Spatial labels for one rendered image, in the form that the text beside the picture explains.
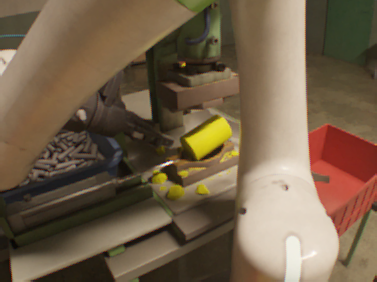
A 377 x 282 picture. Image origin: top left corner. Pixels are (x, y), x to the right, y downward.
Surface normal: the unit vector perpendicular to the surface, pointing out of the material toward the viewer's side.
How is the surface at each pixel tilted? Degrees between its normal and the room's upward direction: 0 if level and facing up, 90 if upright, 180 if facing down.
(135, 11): 116
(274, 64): 90
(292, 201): 4
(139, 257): 0
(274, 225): 7
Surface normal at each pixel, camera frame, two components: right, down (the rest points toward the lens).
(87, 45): -0.02, 0.71
